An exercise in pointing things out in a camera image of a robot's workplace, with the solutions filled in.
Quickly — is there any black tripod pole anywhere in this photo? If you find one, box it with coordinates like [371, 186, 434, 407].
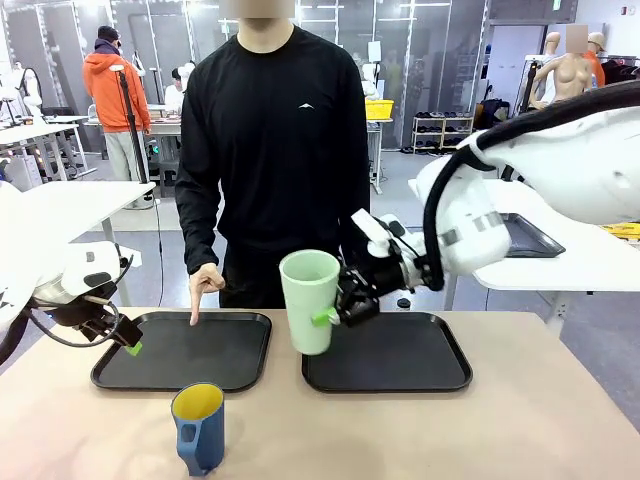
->
[108, 63, 151, 185]

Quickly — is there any person in orange hoodie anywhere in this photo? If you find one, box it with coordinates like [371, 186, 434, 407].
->
[81, 24, 153, 182]

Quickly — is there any white workbench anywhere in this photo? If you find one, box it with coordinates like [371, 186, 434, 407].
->
[82, 115, 184, 199]

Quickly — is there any wooden shoe rack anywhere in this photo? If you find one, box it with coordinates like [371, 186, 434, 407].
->
[410, 110, 475, 156]

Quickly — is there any beige mannequin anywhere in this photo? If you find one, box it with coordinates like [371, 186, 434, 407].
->
[529, 24, 594, 114]

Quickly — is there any person's left forearm black sleeve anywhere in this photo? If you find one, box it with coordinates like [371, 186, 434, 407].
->
[338, 194, 372, 281]

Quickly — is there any white lab desk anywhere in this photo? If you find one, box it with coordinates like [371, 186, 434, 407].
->
[0, 122, 99, 184]

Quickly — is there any person's right forearm black sleeve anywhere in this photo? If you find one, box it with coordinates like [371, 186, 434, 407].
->
[175, 189, 221, 276]

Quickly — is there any person's right hand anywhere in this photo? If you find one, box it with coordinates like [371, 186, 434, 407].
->
[187, 263, 227, 327]

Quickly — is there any blue cup with yellow inside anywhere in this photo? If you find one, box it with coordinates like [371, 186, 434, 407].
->
[170, 382, 226, 477]

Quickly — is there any rack of dark clothes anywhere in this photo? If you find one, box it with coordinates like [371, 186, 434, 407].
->
[599, 54, 640, 84]

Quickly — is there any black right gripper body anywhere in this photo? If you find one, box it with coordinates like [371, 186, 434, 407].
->
[367, 259, 419, 301]

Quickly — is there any black plastic serving tray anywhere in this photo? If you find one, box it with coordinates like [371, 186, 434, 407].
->
[90, 311, 274, 393]
[301, 311, 474, 394]

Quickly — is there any yellow plastic bin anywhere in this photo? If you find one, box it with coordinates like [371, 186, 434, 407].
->
[364, 98, 395, 121]

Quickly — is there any grey step stool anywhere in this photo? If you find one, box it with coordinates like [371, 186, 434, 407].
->
[148, 158, 179, 197]

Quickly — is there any black tray with handles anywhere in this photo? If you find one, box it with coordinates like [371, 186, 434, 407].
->
[499, 212, 567, 259]

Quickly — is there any yellow black striped object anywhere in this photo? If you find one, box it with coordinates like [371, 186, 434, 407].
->
[599, 222, 640, 244]

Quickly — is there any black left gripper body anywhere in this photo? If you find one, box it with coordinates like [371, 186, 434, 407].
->
[52, 297, 124, 331]

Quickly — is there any white mannequin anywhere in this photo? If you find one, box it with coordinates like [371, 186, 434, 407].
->
[542, 32, 564, 101]

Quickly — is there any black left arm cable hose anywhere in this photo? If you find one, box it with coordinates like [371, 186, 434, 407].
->
[0, 294, 121, 369]

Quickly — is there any white table with grey leg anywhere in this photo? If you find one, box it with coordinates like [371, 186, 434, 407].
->
[0, 179, 157, 307]
[407, 177, 640, 326]

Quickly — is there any dark blue bag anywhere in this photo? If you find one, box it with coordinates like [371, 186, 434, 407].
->
[474, 98, 512, 134]

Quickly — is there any light green plastic cup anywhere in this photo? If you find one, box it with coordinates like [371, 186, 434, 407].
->
[278, 249, 342, 357]

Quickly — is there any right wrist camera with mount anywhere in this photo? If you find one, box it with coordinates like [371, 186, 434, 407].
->
[350, 209, 401, 256]

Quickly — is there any person's torso in black shirt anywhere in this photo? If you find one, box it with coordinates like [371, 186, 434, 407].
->
[174, 24, 371, 309]

